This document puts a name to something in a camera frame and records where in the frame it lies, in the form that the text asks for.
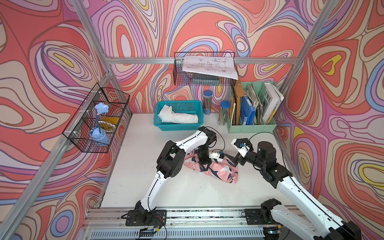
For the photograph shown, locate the stack of worn papers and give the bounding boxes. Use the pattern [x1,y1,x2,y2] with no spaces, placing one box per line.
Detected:
[245,84,264,125]

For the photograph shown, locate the yellow item in basket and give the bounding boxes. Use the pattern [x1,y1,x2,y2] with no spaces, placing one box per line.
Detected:
[98,117,119,133]

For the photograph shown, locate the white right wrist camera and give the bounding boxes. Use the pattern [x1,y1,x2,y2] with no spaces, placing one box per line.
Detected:
[231,138,254,158]

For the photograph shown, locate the pink shark print shorts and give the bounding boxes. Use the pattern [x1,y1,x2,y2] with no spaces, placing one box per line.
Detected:
[184,149,239,184]

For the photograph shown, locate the blue lid straw tube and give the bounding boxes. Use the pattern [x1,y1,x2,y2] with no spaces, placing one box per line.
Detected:
[218,101,231,126]

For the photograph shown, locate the white yellow book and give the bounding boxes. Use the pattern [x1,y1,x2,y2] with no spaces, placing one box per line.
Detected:
[262,83,284,125]

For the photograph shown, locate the black wire wall basket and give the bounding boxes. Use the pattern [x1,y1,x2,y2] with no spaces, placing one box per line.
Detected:
[173,51,239,86]

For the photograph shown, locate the white folded cloth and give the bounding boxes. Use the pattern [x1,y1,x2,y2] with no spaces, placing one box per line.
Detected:
[158,105,199,124]

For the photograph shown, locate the brown cardboard folder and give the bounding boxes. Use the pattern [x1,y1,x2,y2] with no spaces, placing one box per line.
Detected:
[233,80,245,126]

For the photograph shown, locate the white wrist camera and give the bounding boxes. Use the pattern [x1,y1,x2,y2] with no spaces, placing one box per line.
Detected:
[231,138,254,158]
[209,151,225,162]

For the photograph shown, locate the mint green file organizer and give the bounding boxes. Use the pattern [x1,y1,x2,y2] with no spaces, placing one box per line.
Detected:
[225,81,277,134]

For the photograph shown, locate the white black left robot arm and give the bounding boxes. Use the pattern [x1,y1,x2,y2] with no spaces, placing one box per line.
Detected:
[134,127,217,222]

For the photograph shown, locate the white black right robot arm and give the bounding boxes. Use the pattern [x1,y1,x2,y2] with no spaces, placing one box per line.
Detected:
[231,138,362,240]

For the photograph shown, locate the teal plastic basket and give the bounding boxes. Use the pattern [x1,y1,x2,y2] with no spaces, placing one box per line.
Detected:
[154,100,204,131]

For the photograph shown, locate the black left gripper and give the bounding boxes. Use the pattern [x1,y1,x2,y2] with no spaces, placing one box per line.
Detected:
[197,145,213,171]

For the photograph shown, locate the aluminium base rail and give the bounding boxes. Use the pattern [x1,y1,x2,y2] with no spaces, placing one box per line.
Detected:
[80,205,337,240]

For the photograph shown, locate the blue binder folder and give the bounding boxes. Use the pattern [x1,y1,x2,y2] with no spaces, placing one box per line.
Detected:
[240,96,256,125]

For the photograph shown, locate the white printed paper sheet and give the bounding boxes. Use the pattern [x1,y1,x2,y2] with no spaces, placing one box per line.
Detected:
[182,56,239,80]

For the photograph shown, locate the black wire side basket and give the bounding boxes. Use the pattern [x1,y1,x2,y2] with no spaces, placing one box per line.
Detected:
[63,83,130,154]

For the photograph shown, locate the blue lid pencil tube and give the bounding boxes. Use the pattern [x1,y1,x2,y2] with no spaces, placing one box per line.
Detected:
[203,90,213,116]

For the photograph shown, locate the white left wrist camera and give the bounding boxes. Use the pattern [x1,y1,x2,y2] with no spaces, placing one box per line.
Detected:
[209,151,225,162]

